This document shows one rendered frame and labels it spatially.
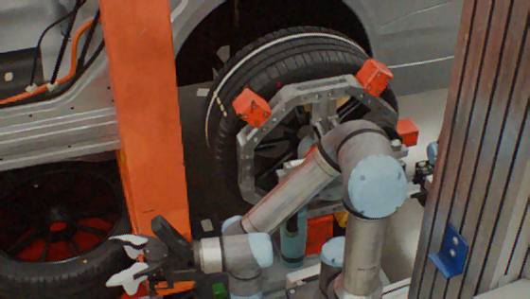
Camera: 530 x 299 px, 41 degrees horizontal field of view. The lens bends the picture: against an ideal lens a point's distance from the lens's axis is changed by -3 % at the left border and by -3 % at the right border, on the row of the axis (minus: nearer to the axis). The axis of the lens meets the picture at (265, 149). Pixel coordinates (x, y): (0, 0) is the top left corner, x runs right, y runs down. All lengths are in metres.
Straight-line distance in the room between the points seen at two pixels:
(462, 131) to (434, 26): 1.37
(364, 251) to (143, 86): 0.71
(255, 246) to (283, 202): 0.14
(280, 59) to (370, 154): 0.91
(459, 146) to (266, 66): 0.97
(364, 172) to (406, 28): 1.38
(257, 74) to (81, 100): 0.63
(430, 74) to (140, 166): 1.34
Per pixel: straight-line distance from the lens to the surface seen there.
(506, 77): 1.30
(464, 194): 1.51
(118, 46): 1.80
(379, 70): 2.27
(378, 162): 1.42
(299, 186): 1.59
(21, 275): 2.60
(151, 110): 1.91
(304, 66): 2.25
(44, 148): 2.60
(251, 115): 2.19
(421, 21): 2.74
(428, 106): 4.19
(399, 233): 3.37
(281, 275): 2.84
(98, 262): 2.58
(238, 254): 1.53
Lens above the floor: 2.36
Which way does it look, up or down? 39 degrees down
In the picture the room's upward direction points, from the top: straight up
